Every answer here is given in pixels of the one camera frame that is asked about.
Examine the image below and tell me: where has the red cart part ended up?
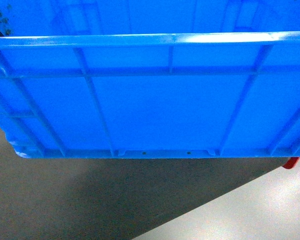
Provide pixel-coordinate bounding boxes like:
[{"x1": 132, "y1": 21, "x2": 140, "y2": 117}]
[{"x1": 282, "y1": 157, "x2": 300, "y2": 170}]

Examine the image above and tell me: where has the large blue plastic crate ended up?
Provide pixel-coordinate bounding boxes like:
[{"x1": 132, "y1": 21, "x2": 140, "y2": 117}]
[{"x1": 0, "y1": 0, "x2": 300, "y2": 159}]

